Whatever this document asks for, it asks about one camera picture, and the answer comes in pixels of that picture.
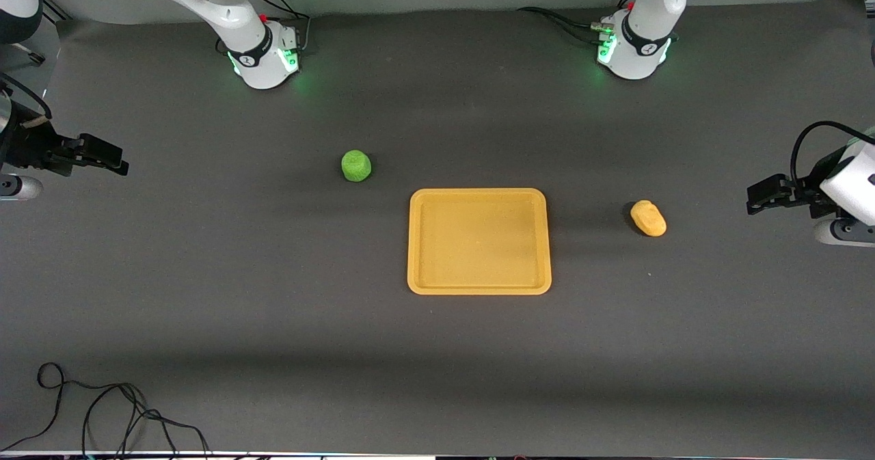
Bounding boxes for yellow plastic tray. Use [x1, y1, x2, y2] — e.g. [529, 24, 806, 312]
[407, 187, 553, 296]

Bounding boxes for thin black loose cable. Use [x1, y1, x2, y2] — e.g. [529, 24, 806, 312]
[0, 362, 210, 459]

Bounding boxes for black arm base cables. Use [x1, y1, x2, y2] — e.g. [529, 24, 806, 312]
[517, 0, 640, 45]
[254, 0, 312, 56]

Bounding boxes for dark grey table mat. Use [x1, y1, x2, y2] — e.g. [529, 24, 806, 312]
[0, 0, 875, 455]

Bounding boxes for black right arm base cables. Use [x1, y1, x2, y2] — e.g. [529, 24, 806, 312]
[254, 0, 312, 56]

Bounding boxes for aluminium frame rail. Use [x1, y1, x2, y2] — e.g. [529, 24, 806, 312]
[40, 0, 73, 25]

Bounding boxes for black left arm base cables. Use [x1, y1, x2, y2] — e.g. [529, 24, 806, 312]
[517, 0, 640, 45]

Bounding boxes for yellow-orange toy potato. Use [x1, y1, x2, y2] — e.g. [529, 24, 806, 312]
[630, 200, 668, 238]

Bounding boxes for green toy apple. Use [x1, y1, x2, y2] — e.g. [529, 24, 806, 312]
[341, 149, 373, 183]

